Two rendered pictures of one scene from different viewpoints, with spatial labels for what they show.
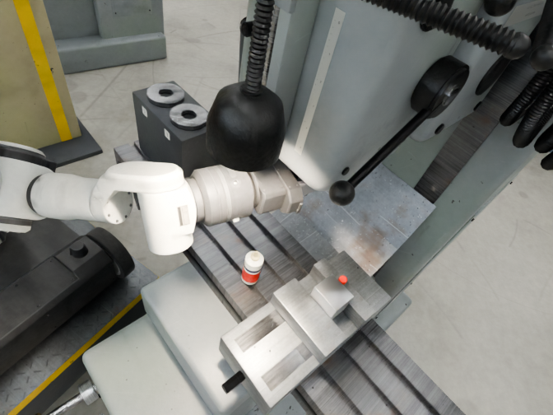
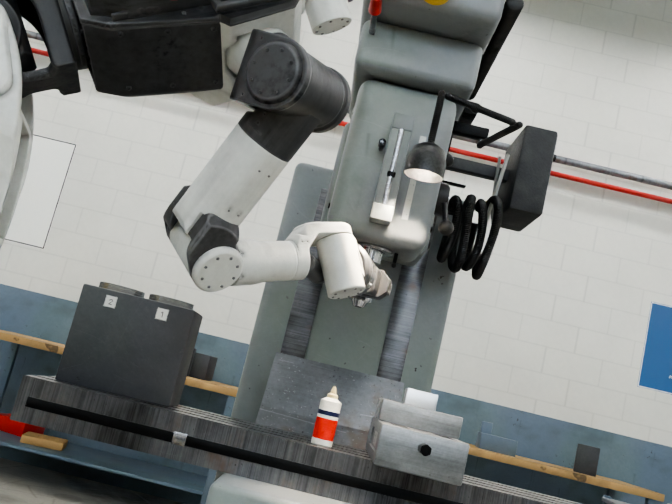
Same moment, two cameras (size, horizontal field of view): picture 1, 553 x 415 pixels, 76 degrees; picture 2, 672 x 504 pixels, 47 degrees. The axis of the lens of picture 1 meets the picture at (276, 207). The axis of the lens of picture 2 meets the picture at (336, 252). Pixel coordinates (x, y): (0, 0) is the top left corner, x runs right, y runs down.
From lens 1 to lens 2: 1.32 m
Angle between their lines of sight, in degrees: 66
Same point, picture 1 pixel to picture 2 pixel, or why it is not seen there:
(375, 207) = (351, 408)
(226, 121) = (434, 148)
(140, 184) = (339, 225)
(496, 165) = (434, 319)
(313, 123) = (414, 195)
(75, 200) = (281, 247)
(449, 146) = (394, 318)
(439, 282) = not seen: outside the picture
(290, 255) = not seen: hidden behind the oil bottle
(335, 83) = not seen: hidden behind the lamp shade
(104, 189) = (310, 233)
